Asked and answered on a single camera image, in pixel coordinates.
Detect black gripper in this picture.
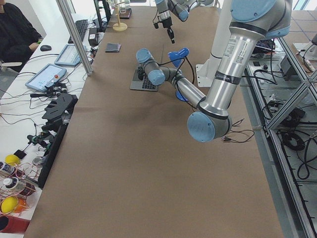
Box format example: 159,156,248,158
159,11,175,44
137,66,146,80

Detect grey laptop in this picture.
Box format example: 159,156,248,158
130,69,159,92

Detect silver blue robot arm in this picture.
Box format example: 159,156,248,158
153,0,214,44
136,0,292,142

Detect blue desk lamp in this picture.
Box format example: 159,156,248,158
168,48,190,102

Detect grey folded cloth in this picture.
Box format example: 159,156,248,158
105,43,121,53

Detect dark tray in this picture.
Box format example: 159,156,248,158
119,8,132,19

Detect far teach pendant tablet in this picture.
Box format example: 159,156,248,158
54,44,81,67

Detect teach pendant tablet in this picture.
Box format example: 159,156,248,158
54,44,81,67
25,63,67,91

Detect black keyboard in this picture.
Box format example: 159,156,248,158
75,19,88,42

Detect near teach pendant tablet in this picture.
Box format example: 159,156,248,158
25,63,67,91

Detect black plastic rack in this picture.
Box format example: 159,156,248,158
38,93,78,189

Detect black computer mouse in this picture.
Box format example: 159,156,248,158
40,45,52,52

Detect seated person in black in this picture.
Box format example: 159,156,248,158
0,0,43,64

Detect yellow ball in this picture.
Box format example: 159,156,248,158
0,196,18,214

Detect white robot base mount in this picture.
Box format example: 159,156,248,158
196,0,232,87

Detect aluminium frame post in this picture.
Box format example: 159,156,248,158
56,0,93,76

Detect copper wire basket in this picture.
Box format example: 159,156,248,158
0,161,41,217

